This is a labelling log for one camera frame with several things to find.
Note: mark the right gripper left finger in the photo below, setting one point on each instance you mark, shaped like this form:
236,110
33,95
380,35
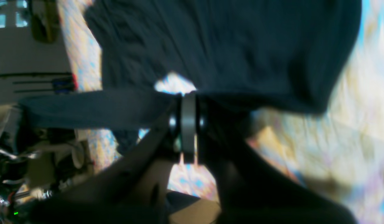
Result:
133,190

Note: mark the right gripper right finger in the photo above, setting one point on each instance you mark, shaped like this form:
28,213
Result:
250,190

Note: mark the patterned tablecloth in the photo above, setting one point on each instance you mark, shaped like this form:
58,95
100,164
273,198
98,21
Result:
339,155

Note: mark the blue clamp lower left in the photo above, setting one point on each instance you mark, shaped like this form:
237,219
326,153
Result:
57,83

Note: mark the black t-shirt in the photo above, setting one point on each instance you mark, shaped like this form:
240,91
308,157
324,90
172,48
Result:
243,54

